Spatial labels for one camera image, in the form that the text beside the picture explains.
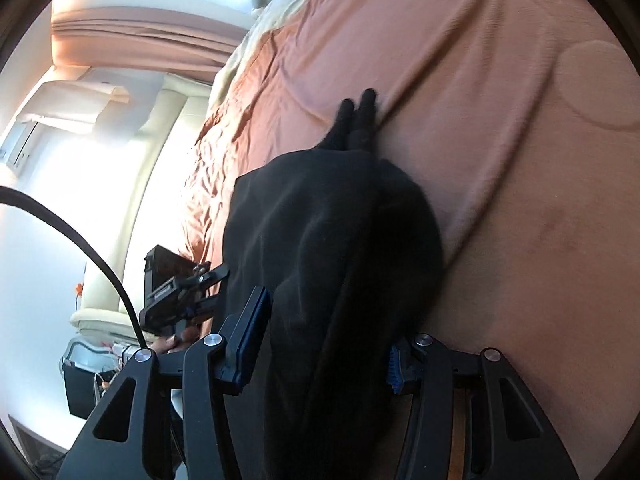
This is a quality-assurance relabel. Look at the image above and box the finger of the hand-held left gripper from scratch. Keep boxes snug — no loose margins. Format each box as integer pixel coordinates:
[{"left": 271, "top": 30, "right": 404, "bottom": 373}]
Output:
[{"left": 194, "top": 262, "right": 231, "bottom": 292}]

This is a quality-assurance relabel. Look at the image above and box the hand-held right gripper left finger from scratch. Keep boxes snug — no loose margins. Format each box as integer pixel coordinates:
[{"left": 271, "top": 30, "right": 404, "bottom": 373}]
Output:
[{"left": 55, "top": 286, "right": 273, "bottom": 480}]

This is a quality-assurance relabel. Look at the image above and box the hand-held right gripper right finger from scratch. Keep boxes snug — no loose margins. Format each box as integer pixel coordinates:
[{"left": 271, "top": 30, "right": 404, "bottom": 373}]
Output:
[{"left": 387, "top": 332, "right": 581, "bottom": 480}]

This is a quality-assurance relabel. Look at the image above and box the black sweater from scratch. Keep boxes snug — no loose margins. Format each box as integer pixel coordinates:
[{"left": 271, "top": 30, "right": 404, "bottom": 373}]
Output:
[{"left": 222, "top": 89, "right": 446, "bottom": 480}]

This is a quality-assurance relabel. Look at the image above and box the person's left hand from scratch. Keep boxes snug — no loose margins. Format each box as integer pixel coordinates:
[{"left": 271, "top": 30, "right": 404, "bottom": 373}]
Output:
[{"left": 149, "top": 326, "right": 202, "bottom": 357}]

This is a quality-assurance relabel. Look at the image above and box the cream padded headboard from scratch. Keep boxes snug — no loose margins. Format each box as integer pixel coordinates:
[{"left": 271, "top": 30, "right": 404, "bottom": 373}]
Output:
[{"left": 70, "top": 72, "right": 216, "bottom": 341}]

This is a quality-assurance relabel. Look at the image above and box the black bin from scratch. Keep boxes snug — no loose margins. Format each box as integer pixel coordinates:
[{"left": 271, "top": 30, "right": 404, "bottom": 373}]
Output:
[{"left": 61, "top": 337, "right": 126, "bottom": 419}]

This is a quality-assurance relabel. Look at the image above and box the orange blanket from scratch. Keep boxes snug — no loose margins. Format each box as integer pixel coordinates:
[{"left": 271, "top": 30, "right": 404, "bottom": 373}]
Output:
[{"left": 180, "top": 0, "right": 640, "bottom": 480}]

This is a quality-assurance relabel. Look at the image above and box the beige curtain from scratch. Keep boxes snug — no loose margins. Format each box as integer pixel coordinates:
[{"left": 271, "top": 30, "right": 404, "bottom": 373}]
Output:
[{"left": 50, "top": 5, "right": 253, "bottom": 72}]

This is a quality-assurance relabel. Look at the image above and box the cream bed sheet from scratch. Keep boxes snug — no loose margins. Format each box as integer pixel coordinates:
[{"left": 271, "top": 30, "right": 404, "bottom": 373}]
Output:
[{"left": 205, "top": 0, "right": 341, "bottom": 126}]

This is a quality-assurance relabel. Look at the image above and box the thick black cable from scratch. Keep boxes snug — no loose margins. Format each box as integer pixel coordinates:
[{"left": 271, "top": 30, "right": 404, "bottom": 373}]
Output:
[{"left": 0, "top": 185, "right": 151, "bottom": 356}]

